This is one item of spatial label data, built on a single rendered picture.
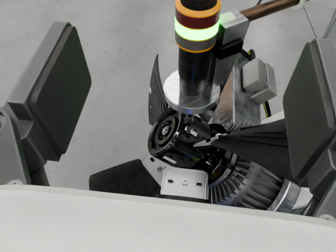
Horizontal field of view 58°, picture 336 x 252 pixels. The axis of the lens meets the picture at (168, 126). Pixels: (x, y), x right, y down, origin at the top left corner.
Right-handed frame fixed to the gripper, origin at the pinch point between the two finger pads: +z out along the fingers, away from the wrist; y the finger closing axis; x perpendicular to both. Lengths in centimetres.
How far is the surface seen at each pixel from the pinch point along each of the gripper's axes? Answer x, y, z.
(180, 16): -8.7, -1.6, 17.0
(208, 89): -19.5, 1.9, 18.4
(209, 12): -8.1, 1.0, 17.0
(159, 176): -55, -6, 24
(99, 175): -65, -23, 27
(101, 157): -165, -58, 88
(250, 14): -11.2, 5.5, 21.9
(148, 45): -164, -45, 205
